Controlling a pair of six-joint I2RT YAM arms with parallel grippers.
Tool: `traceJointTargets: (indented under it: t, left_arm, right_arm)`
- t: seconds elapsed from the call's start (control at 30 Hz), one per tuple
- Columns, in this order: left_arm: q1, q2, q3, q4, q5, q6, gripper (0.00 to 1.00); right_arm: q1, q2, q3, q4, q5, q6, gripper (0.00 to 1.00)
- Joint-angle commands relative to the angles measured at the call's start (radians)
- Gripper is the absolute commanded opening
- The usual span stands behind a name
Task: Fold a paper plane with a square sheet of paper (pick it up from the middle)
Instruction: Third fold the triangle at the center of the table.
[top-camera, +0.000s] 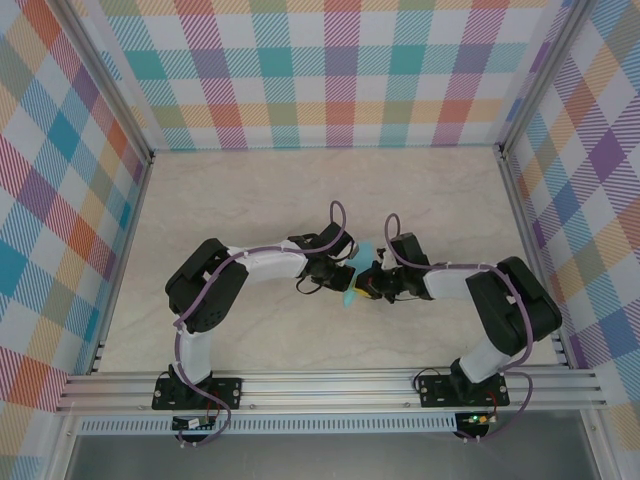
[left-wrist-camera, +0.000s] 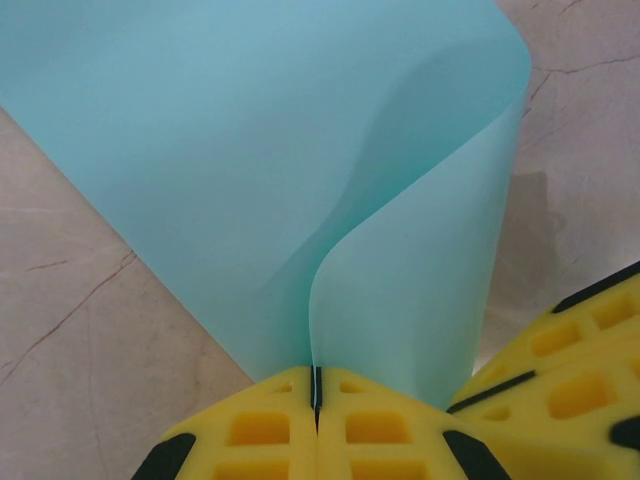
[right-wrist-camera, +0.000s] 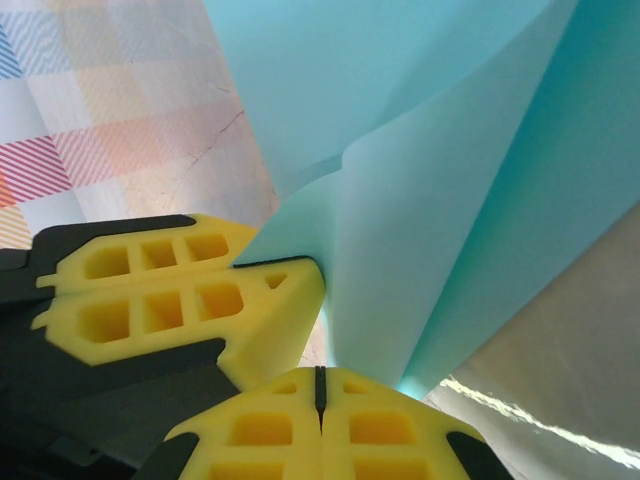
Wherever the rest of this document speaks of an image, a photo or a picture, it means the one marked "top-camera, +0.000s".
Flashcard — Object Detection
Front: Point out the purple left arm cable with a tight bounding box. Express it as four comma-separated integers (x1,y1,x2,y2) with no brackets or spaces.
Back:
173,199,351,448

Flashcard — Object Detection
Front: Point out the thin black base wire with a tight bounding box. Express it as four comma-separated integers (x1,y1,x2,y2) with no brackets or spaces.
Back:
413,363,454,391

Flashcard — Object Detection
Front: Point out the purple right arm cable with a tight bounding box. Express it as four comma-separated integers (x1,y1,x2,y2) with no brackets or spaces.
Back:
383,213,534,444

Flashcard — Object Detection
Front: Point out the perforated white cable tray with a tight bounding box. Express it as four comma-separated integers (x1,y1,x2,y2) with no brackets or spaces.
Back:
74,412,501,435

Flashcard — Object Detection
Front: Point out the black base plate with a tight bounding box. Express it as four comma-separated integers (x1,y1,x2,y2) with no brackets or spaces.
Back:
416,374,511,409
151,377,244,412

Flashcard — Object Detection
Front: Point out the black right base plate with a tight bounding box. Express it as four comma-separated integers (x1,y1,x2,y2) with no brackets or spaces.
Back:
416,374,511,409

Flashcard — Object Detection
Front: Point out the aluminium front rail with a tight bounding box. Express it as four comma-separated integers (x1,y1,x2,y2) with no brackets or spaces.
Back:
54,368,609,414

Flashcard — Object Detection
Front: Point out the left circuit board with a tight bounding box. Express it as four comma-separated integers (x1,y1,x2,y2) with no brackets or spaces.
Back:
171,415,217,432

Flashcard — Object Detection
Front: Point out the grey metal panel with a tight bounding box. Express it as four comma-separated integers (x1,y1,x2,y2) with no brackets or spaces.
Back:
64,432,601,480

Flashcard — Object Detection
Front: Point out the aluminium frame post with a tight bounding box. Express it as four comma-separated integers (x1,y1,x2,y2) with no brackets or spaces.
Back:
52,0,156,166
497,0,589,161

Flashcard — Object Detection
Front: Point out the aluminium side rail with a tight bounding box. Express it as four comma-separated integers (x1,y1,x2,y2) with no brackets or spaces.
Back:
87,154,156,376
497,149,576,371

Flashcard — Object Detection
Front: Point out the teal paper sheet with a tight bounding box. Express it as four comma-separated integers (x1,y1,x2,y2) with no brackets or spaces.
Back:
341,241,379,309

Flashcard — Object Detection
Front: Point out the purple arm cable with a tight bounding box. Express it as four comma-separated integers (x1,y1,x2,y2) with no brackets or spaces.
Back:
173,199,351,448
383,213,534,444

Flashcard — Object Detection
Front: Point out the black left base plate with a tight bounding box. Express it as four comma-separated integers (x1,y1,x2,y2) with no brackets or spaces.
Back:
151,377,244,412

